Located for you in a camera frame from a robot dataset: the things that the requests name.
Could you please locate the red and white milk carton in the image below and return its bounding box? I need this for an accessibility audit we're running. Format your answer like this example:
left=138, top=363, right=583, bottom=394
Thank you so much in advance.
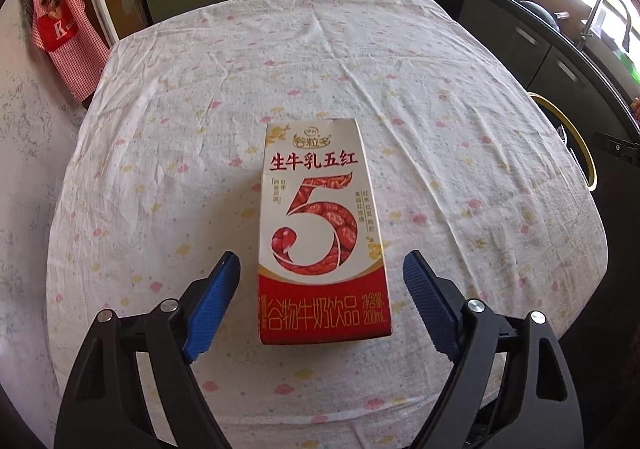
left=257, top=119, right=394, bottom=346

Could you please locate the dark wok in sink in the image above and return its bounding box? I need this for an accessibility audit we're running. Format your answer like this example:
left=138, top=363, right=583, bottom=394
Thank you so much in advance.
left=519, top=0, right=572, bottom=31

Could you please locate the green box on windowsill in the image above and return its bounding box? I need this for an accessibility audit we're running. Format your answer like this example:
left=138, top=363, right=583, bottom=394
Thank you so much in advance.
left=616, top=48, right=640, bottom=82

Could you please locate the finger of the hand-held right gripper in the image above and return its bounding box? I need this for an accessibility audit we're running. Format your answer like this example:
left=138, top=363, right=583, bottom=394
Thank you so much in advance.
left=592, top=132, right=640, bottom=154

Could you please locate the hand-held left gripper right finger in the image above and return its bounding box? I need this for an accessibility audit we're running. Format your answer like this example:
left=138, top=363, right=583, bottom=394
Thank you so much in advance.
left=402, top=250, right=586, bottom=449

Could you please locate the steel kitchen faucet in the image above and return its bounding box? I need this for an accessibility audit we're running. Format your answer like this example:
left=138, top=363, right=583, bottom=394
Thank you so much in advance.
left=580, top=0, right=632, bottom=53

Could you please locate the red checkered apron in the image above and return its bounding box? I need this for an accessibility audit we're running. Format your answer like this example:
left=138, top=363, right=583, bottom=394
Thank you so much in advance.
left=31, top=0, right=111, bottom=104

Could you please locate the black bin with yellow rim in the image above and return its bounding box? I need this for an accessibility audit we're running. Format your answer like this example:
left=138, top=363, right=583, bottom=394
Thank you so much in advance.
left=531, top=93, right=599, bottom=191

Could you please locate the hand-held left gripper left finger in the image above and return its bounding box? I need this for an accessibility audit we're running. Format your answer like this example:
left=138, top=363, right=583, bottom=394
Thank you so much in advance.
left=55, top=251, right=242, bottom=449

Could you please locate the floral white tablecloth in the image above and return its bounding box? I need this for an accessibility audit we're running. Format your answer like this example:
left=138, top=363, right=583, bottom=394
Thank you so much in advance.
left=45, top=0, right=614, bottom=449

